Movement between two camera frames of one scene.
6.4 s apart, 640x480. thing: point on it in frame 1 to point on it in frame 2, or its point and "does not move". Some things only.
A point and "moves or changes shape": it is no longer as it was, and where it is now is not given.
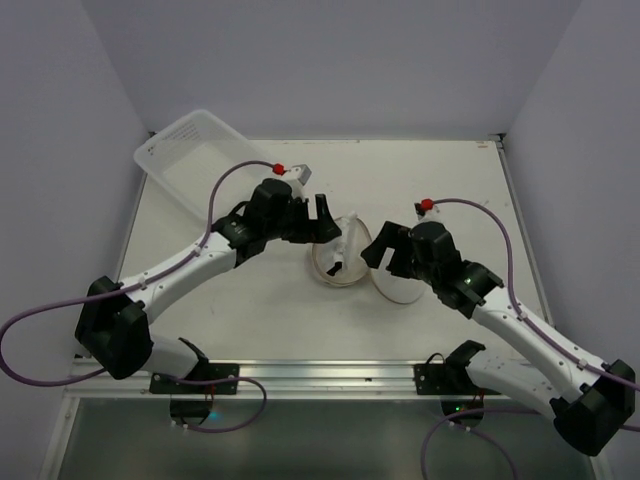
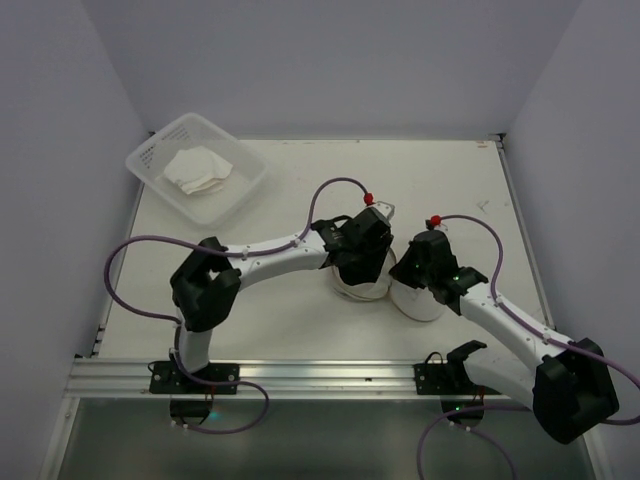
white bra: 342,250 moves or changes shape
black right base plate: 443,379 does not move
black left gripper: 304,227 to 364,267
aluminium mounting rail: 271,380 does not move
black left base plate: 163,384 does not move
